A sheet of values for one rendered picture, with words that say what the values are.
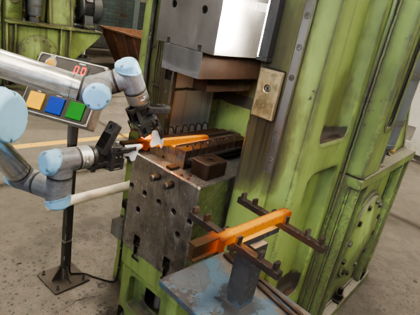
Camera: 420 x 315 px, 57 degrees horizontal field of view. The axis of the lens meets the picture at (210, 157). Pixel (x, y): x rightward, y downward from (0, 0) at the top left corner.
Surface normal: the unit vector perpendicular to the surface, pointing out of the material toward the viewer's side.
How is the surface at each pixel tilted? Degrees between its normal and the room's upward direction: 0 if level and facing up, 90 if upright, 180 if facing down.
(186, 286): 0
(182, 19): 90
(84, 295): 0
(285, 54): 90
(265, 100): 90
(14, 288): 0
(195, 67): 90
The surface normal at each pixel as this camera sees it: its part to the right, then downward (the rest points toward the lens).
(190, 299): 0.18, -0.92
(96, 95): 0.20, 0.38
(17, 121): 0.97, 0.18
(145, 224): -0.65, 0.15
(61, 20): 0.63, 0.19
